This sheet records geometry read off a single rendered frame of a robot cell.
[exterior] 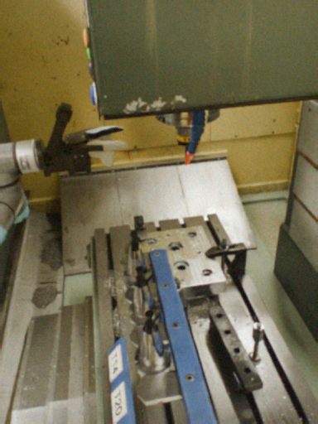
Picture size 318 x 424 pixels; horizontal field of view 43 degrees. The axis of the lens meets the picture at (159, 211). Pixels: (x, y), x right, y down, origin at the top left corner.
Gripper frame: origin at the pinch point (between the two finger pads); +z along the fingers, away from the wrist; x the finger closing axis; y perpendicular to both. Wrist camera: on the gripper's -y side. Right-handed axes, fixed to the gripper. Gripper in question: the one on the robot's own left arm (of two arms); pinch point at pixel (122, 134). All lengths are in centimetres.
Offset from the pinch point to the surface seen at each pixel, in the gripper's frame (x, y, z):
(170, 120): 6.0, -4.0, 10.8
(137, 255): 25.3, 16.7, -1.4
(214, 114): 6.5, -4.1, 20.8
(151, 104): 32.6, -16.9, 3.4
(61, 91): -100, 15, -20
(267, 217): -79, 90, 75
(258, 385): 39, 50, 21
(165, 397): 54, 23, -1
